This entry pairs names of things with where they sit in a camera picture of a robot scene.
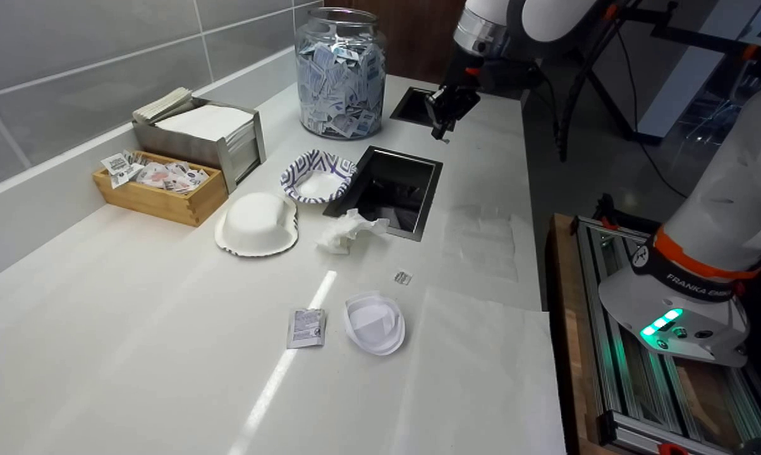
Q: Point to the glass jar of packets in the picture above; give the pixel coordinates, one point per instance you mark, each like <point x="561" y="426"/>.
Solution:
<point x="339" y="59"/>

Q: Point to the metal napkin dispenser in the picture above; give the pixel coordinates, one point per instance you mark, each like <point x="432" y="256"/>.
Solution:
<point x="206" y="133"/>

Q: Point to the white plastic lid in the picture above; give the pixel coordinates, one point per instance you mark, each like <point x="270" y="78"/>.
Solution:
<point x="374" y="324"/>

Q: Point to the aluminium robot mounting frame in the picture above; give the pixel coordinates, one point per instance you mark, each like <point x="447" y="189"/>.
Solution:
<point x="648" y="401"/>

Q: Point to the tiny grey paper scrap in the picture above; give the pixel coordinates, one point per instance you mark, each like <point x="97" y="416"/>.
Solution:
<point x="402" y="280"/>

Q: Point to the small white paper packet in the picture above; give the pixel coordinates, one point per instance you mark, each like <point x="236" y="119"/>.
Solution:
<point x="307" y="330"/>

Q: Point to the translucent paper sheet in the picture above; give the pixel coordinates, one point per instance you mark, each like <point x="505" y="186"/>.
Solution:
<point x="478" y="229"/>

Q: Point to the large white paper sheet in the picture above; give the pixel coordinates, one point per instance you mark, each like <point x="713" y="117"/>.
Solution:
<point x="481" y="384"/>

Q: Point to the black tripod stand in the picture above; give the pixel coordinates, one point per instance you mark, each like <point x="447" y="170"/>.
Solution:
<point x="651" y="59"/>

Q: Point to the crumpled white serviette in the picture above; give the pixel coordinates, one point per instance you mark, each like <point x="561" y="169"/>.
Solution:
<point x="347" y="229"/>

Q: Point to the far square counter opening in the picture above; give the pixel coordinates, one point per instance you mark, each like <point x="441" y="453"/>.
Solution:
<point x="393" y="186"/>

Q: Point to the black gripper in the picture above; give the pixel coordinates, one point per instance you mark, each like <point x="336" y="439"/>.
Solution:
<point x="450" y="103"/>

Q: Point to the upturned white paper bowl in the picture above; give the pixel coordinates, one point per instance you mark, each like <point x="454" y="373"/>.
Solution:
<point x="258" y="226"/>

